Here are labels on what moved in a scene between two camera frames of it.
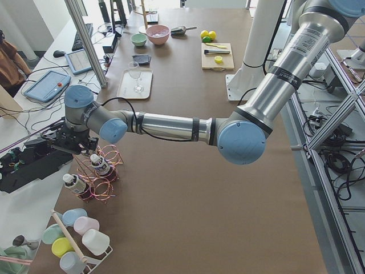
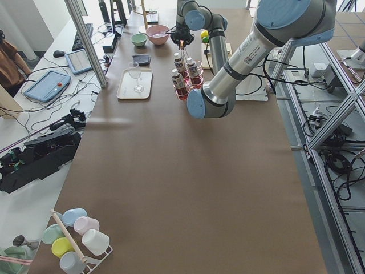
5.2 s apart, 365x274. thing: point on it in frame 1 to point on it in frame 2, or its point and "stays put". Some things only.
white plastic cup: [94, 241] stays put
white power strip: [316, 112] stays put
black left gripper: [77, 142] to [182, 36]
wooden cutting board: [208, 61] stays put
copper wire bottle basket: [99, 170] to [191, 83]
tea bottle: [76, 185] to [192, 67]
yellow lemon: [204, 33] stays put
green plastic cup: [52, 233] stays put
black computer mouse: [58, 53] stays put
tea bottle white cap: [102, 168] to [178, 61]
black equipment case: [21, 166] stays put
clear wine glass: [133, 68] stays put
